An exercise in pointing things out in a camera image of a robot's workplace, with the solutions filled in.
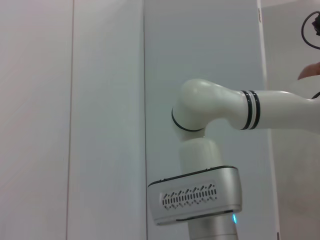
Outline brown rounded background object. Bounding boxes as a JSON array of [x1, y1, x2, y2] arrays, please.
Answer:
[[297, 62, 320, 81]]

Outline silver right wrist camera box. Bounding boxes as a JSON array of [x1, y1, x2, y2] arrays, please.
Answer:
[[147, 165, 244, 227]]

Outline black looped background cable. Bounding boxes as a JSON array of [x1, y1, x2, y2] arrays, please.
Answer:
[[301, 11, 320, 50]]

